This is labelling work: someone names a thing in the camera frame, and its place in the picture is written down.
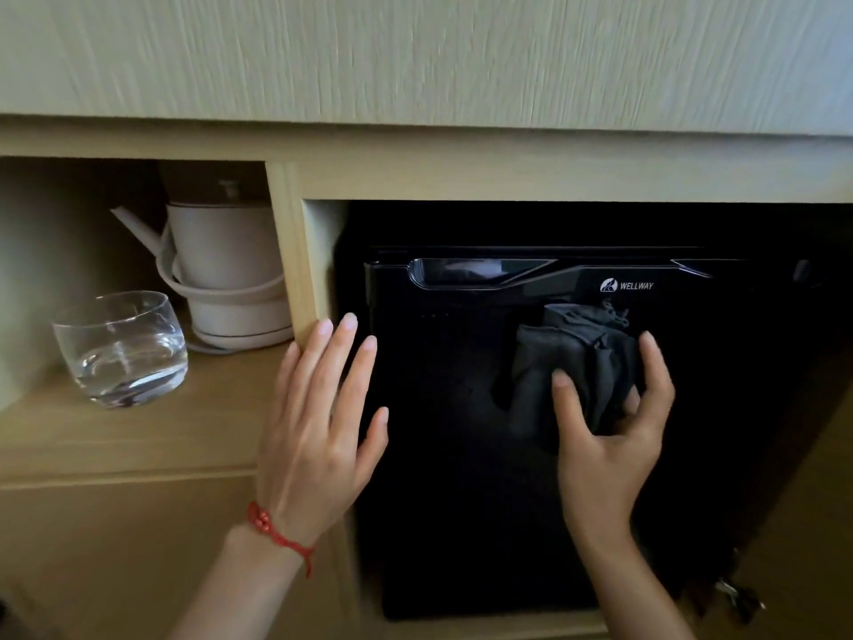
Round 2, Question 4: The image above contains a person's right hand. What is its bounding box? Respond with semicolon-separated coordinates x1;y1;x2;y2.
551;331;676;535

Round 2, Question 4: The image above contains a person's left hand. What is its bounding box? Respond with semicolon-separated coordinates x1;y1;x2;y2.
256;313;390;548

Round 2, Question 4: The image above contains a dark grey cleaning cloth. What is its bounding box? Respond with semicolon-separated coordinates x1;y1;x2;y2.
492;301;646;455

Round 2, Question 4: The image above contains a person's left forearm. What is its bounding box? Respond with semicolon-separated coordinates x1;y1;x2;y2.
167;523;314;640

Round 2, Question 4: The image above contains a person's right forearm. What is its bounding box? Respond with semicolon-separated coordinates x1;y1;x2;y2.
572;523;695;640

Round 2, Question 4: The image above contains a white kettle base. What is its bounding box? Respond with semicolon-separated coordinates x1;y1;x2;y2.
188;286;295;352

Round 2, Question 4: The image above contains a black mini fridge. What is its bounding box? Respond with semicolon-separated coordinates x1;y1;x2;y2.
363;245;830;622

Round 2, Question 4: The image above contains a white electric kettle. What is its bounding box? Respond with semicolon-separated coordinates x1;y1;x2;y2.
110;179;284;292

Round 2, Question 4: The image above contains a clear drinking glass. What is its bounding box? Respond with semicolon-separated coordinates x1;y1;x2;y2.
52;290;189;410

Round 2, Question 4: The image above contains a metal cabinet door hinge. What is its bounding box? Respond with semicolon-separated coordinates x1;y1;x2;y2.
712;576;767;626

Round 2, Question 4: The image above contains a light wooden cabinet door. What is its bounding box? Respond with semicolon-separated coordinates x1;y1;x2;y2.
690;366;853;640

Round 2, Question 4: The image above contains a light wooden cabinet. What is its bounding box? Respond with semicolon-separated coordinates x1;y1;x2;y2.
0;0;853;640

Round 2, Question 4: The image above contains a white kettle power cord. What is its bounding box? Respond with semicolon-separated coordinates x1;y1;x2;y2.
155;226;289;306

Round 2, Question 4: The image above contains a red string bracelet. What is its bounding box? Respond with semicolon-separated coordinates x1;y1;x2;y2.
247;501;316;580

